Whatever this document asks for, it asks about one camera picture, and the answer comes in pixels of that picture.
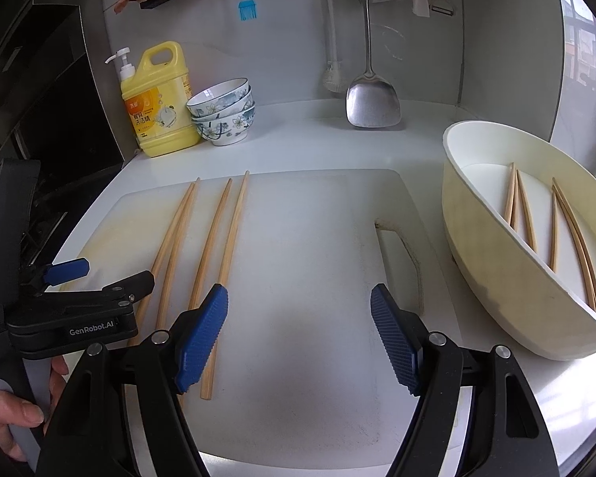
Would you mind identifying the white bottle brush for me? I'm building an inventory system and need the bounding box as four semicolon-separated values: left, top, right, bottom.
323;0;348;95

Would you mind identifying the window frame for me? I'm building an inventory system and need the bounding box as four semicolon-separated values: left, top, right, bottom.
560;0;596;130

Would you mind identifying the steel spatula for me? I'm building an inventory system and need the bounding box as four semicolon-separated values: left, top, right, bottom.
345;0;401;129

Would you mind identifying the middle floral bowl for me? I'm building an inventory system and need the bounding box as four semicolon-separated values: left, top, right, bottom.
192;91;254;124

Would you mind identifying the bottom floral bowl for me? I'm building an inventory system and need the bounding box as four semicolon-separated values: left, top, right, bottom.
192;105;256;147

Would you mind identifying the yellow detergent bottle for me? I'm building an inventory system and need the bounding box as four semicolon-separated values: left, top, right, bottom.
106;41;201;157

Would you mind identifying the white cutting board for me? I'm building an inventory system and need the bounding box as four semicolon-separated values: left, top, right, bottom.
61;168;474;473

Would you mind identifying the left human hand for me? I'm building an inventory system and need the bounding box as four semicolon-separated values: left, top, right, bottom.
0;355;68;462

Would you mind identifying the cream round basin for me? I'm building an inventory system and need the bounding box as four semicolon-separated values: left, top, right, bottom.
441;121;596;361

